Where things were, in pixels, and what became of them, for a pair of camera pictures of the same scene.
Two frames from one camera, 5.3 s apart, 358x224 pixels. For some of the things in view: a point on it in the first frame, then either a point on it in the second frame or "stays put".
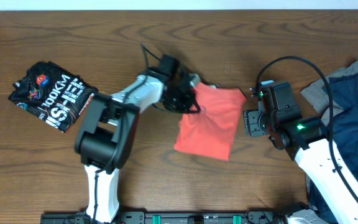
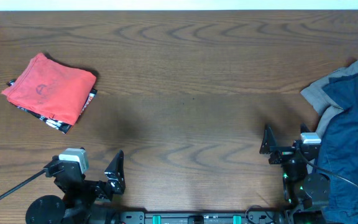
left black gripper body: (185, 94) -> (92, 186)
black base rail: (171, 217) stays put
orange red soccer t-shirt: (211, 132) -> (54, 91)
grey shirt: (318, 94) stays put
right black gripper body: (258, 122) -> (283, 154)
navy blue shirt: (353, 101) stays put
